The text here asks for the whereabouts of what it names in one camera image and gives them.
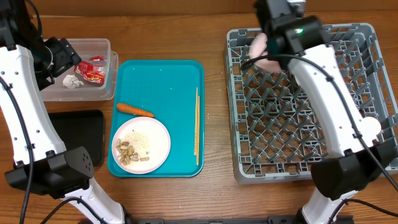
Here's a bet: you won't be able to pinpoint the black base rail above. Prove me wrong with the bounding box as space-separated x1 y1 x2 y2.
133 215 294 224

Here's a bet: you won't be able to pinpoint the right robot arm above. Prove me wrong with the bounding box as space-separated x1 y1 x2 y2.
250 0 397 223

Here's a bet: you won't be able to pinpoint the peanuts and rice scraps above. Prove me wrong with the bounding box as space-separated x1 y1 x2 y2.
116 131 150 166

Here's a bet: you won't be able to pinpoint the red snack wrapper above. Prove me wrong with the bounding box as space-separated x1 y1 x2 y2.
74 55 106 84

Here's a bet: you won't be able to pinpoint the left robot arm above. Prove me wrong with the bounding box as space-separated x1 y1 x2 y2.
1 0 133 223

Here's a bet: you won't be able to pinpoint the wooden chopstick right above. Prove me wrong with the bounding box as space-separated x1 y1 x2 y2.
195 96 200 166

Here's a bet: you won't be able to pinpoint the grey dishwasher rack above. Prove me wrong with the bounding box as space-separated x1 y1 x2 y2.
224 23 397 184

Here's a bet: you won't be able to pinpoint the white cup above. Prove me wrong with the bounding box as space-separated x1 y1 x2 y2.
359 117 381 147

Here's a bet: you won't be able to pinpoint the black tray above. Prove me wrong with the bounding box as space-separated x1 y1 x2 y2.
49 110 106 167

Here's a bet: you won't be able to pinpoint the wooden chopstick left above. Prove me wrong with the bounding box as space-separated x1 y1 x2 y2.
194 88 198 156

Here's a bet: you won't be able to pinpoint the orange carrot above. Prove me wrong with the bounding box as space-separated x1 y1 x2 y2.
116 103 155 118

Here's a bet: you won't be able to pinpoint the foil ball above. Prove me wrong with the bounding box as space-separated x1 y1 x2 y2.
62 75 84 89

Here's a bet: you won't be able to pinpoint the teal serving tray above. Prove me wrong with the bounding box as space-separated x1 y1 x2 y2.
114 60 205 177

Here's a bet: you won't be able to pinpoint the clear plastic bin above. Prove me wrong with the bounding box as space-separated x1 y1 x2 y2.
40 39 119 101

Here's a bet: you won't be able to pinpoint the pink dinner plate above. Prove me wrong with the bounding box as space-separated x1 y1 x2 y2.
111 117 171 175

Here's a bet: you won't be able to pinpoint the pink bowl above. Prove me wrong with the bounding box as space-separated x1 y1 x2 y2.
248 32 290 74

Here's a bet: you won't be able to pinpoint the wooden chopstick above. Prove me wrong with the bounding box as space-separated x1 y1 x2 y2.
194 88 198 156
195 96 200 166

